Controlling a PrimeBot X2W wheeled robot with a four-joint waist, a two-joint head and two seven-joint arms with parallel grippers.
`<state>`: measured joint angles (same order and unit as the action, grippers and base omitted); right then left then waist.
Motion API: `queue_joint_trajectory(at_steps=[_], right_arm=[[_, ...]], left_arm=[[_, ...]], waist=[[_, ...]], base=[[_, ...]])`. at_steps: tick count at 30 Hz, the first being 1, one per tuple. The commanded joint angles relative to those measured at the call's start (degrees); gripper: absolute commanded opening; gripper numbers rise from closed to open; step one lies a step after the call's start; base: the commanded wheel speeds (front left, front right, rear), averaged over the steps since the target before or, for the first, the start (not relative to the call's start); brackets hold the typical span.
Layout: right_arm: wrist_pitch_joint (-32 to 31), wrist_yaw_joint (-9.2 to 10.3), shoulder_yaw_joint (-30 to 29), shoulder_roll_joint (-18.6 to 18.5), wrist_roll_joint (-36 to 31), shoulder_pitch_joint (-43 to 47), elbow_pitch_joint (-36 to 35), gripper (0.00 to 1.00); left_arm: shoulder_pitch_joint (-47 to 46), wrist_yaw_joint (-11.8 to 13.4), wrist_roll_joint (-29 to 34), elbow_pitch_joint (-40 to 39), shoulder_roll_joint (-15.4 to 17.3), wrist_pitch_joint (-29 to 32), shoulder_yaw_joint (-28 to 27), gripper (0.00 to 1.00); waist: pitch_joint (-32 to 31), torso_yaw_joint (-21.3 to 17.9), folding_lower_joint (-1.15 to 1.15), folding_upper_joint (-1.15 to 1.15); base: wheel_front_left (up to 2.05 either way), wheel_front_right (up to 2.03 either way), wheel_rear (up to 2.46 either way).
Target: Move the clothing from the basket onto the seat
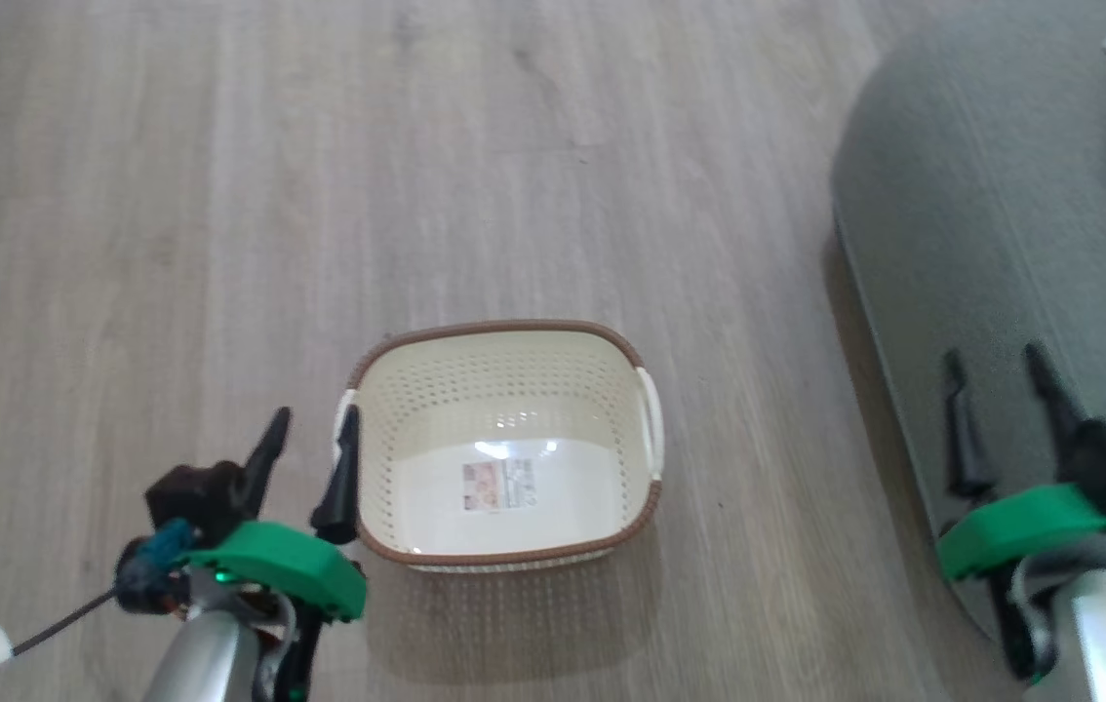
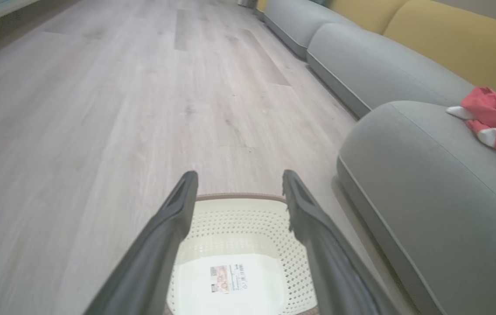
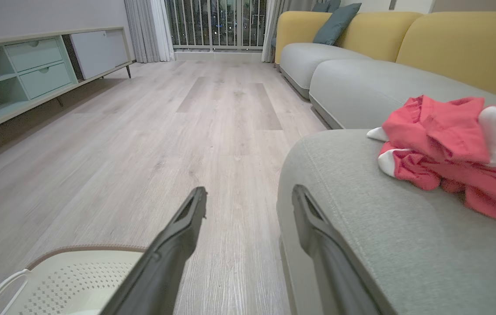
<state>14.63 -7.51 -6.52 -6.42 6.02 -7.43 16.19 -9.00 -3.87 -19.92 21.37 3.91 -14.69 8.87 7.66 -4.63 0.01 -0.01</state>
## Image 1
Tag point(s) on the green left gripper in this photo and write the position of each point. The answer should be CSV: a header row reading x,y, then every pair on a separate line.
x,y
290,565

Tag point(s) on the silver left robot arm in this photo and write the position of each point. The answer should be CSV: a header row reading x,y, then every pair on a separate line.
x,y
202,653

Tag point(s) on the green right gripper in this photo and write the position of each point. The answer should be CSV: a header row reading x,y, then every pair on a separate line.
x,y
1021,526

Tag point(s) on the blue left wrist connector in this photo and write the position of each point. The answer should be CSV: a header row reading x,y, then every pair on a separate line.
x,y
158,556

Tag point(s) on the paper label in basket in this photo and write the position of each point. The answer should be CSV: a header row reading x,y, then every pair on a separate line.
x,y
499,486

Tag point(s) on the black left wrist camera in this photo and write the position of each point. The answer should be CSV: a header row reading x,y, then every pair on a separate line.
x,y
192,497

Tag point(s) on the grey rounded couch surface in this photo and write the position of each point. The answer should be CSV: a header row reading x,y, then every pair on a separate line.
x,y
1002,244

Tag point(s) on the cream plastic laundry basket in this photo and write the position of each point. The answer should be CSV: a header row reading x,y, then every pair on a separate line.
x,y
504,390

